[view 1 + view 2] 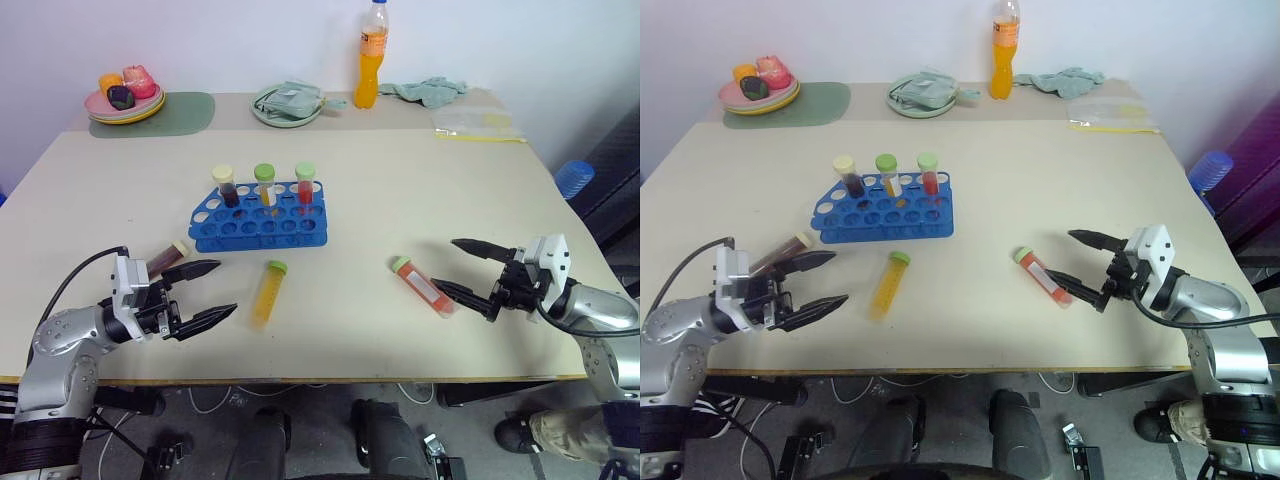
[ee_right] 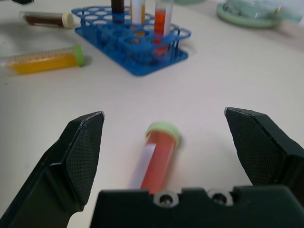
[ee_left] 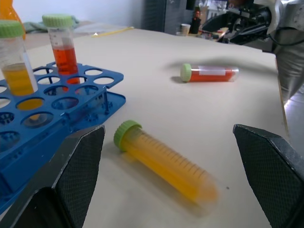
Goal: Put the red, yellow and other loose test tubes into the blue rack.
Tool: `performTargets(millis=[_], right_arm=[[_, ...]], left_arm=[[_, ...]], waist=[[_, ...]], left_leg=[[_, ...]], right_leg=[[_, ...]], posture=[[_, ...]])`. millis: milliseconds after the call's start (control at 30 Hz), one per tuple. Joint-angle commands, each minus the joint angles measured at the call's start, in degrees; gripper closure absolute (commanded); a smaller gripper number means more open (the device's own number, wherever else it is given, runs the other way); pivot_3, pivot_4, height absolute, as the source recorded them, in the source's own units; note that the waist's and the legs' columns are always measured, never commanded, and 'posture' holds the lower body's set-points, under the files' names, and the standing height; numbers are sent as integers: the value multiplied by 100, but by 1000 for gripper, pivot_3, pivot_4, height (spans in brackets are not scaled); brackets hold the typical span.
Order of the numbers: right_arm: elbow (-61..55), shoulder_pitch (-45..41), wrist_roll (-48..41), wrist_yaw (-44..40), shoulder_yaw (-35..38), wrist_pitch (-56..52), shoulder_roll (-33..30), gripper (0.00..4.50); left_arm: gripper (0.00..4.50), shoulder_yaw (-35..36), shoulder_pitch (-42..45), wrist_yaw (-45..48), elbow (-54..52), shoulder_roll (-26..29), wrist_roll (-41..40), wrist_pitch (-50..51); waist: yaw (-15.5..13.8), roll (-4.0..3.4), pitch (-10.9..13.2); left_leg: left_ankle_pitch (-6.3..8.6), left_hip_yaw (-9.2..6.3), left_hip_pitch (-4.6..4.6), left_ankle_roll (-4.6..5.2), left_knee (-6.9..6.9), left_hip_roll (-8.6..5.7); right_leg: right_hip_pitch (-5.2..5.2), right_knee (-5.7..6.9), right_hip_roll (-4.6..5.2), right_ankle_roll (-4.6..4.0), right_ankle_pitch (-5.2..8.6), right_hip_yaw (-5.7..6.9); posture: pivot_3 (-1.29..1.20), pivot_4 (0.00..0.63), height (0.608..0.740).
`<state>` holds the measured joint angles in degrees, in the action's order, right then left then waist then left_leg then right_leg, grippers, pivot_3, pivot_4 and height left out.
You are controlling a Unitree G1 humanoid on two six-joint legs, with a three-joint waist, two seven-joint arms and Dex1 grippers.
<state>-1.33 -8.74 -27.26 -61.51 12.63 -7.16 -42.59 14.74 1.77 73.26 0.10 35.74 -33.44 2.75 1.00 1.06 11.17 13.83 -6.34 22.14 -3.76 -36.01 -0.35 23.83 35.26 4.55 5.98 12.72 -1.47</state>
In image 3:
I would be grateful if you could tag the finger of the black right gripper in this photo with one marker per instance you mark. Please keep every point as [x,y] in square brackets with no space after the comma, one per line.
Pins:
[247,36]
[215,23]

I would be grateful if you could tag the dark bottle with red label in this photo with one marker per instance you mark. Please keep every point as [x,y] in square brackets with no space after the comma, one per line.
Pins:
[196,21]

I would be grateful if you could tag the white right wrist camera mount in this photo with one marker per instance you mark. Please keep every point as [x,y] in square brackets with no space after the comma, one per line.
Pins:
[276,14]

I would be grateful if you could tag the silver robot torso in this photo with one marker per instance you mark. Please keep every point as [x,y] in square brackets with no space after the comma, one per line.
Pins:
[291,71]

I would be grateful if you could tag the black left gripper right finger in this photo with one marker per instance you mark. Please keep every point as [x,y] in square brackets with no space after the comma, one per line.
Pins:
[273,171]

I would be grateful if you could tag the yellow liquid tube, green cap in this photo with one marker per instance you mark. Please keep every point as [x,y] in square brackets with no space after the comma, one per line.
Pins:
[166,166]
[17,78]

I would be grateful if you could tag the thin yellow stick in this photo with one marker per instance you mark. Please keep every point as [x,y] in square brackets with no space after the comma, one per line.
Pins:
[111,32]

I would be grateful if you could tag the blue plastic test tube rack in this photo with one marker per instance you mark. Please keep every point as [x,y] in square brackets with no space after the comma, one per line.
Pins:
[113,78]

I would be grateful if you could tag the green cloth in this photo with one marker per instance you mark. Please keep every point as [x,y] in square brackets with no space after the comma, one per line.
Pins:
[35,26]

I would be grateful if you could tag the orange plastic bottle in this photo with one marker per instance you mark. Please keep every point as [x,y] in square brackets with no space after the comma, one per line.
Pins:
[9,12]

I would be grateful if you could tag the white paper cup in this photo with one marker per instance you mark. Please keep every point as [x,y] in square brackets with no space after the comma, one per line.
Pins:
[185,29]

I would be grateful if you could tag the dark grey cabinet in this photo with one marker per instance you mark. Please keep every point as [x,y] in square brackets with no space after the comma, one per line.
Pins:
[154,14]

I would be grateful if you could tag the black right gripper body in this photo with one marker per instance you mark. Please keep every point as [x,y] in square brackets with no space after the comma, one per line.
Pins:
[254,16]

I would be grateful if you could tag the red liquid tube, green cap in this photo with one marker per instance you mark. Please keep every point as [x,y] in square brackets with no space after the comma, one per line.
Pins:
[211,75]
[65,59]

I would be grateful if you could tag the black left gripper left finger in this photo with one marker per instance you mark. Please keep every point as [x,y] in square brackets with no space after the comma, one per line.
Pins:
[71,166]

